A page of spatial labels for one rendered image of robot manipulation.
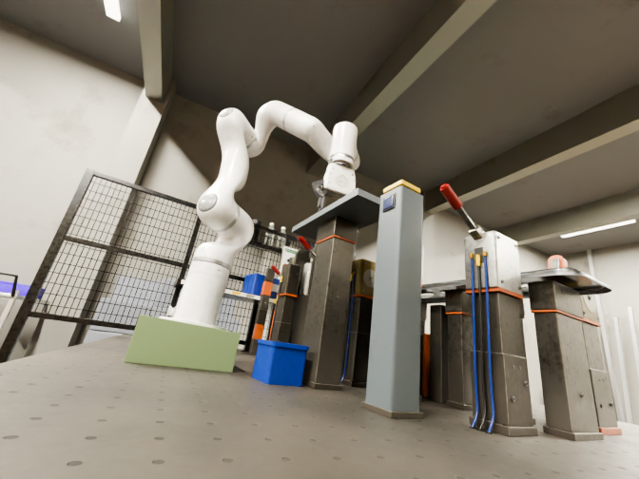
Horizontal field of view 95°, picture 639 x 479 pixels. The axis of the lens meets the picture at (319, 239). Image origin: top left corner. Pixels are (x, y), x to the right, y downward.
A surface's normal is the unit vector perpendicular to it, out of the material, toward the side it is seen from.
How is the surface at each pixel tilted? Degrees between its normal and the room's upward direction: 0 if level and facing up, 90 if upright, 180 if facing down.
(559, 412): 90
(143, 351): 90
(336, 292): 90
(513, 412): 90
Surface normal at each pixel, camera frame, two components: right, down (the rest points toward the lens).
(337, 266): 0.51, -0.23
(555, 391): -0.85, -0.29
